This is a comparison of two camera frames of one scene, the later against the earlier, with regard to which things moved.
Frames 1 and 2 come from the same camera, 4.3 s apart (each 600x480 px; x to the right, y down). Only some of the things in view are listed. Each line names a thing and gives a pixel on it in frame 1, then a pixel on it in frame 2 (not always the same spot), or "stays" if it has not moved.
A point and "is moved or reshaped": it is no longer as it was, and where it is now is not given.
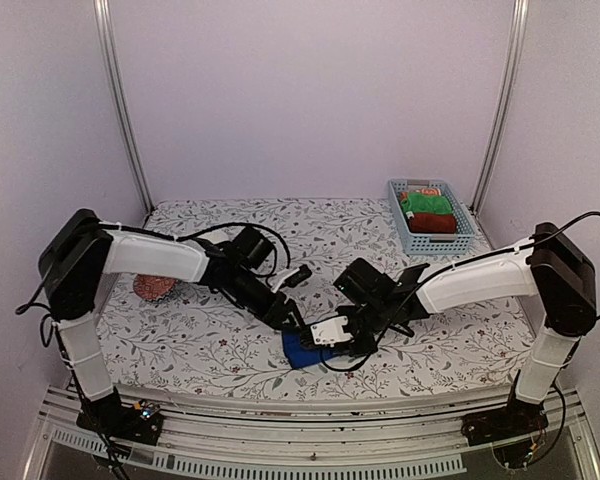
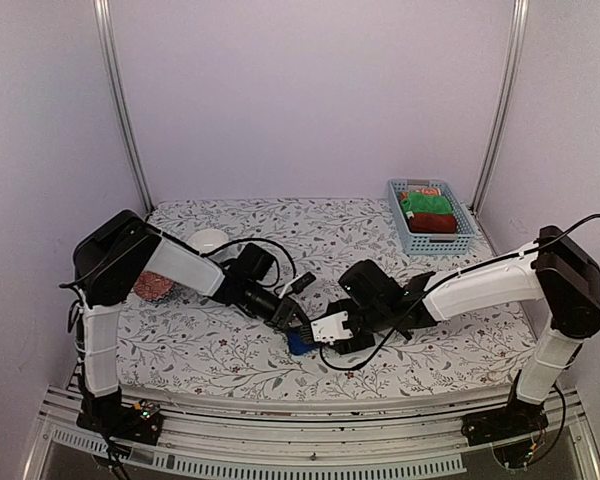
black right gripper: x=362 y=351 stays
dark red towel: x=433 y=223 stays
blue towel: x=300 y=355 is moved or reshaped
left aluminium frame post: x=104 y=33 stays
